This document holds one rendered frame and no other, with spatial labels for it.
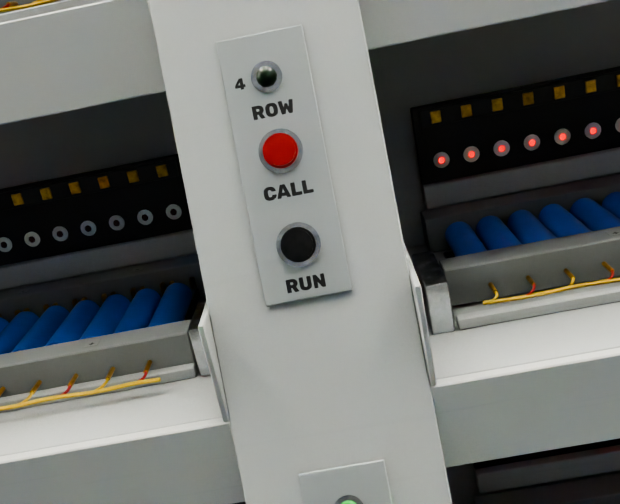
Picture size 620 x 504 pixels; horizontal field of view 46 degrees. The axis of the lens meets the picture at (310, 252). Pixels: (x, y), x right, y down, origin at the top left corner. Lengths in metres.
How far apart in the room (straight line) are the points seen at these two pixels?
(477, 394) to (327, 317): 0.08
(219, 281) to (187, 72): 0.10
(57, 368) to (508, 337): 0.24
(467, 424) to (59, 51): 0.26
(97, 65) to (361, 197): 0.14
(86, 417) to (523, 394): 0.21
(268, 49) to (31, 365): 0.21
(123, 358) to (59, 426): 0.05
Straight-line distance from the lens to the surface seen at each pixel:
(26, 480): 0.39
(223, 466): 0.37
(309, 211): 0.34
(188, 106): 0.35
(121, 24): 0.37
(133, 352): 0.41
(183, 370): 0.40
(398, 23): 0.36
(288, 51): 0.34
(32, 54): 0.38
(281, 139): 0.33
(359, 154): 0.34
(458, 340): 0.38
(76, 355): 0.42
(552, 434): 0.37
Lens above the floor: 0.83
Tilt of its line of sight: 2 degrees down
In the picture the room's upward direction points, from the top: 11 degrees counter-clockwise
